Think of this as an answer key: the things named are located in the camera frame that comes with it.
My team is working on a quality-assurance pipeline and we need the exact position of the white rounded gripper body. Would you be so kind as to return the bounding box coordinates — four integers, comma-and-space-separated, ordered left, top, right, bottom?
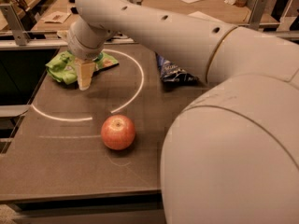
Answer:
66, 18, 115, 60

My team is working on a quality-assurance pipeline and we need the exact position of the green rice chip bag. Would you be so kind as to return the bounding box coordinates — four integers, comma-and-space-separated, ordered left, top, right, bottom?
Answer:
46, 50, 119, 85

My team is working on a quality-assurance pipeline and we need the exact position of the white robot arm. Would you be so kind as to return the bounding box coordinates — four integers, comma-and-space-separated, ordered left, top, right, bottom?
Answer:
67, 0, 299, 224

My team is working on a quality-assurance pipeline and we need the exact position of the blue chip bag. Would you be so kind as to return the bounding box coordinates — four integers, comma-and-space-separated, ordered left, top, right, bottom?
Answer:
156, 54, 199, 85

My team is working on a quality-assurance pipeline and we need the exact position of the paper card with print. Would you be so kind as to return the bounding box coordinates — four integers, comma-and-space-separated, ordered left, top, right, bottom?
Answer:
42, 11, 70, 24

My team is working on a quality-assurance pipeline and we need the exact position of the red apple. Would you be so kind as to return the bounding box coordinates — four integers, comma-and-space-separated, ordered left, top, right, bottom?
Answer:
101, 115, 135, 150

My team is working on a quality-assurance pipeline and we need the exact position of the white paper sheet small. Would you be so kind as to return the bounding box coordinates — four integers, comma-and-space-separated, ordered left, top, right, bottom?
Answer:
188, 11, 222, 22

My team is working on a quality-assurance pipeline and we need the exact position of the wooden back table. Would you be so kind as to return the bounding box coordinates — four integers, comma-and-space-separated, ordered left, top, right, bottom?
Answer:
31, 0, 279, 35

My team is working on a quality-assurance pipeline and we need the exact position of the left metal bracket post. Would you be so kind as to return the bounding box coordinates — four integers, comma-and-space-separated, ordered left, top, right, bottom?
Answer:
0, 4, 30, 46

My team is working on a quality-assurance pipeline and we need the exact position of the metal bracket post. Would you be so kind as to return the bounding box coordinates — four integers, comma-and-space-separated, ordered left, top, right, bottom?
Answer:
0, 4, 30, 46
249, 0, 268, 30

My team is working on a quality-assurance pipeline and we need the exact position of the right metal bracket post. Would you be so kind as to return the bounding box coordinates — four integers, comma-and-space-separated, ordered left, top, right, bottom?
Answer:
249, 0, 268, 30

